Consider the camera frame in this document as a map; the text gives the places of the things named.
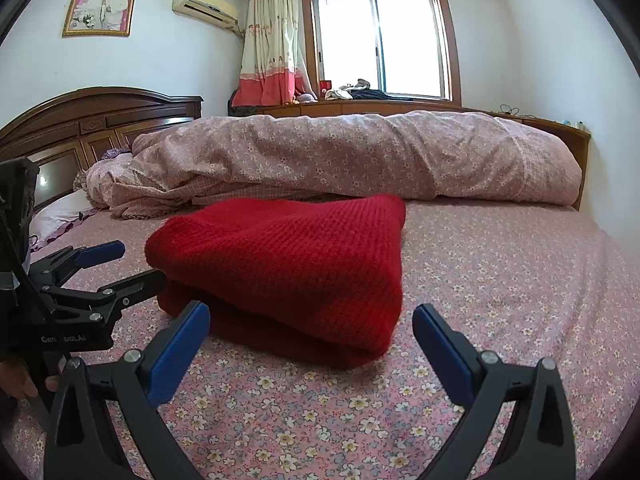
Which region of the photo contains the cream curtain with red hem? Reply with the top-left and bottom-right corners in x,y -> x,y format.
231,0 -> 321,108

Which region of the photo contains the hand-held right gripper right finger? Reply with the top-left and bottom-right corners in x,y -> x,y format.
412,303 -> 578,480

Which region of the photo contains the dark wooden headboard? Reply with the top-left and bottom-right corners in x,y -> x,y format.
0,86 -> 205,211

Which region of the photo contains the cream wall air conditioner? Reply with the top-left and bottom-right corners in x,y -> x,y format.
171,0 -> 241,28

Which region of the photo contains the white and purple pillow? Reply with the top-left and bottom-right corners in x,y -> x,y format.
30,187 -> 108,253

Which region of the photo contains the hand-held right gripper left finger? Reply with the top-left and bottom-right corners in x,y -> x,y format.
42,300 -> 212,480

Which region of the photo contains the pile of clothes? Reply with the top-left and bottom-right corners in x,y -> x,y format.
324,79 -> 401,102

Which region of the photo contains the wooden framed window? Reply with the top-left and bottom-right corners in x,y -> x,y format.
300,0 -> 463,108

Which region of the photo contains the person's left hand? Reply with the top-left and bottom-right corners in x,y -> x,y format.
0,359 -> 61,401

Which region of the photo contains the pink floral bed sheet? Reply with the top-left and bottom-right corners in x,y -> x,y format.
0,195 -> 640,480

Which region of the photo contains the pink floral quilt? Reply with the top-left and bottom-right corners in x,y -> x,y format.
82,110 -> 583,221

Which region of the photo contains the red knitted sweater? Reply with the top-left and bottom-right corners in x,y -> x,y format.
145,194 -> 407,371

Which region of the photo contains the wooden window ledge cabinet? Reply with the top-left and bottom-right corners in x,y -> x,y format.
255,100 -> 592,211

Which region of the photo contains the framed wall photo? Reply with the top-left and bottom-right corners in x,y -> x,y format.
62,0 -> 141,38

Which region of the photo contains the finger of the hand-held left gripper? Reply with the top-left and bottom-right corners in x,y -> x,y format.
30,240 -> 126,288
42,269 -> 167,321

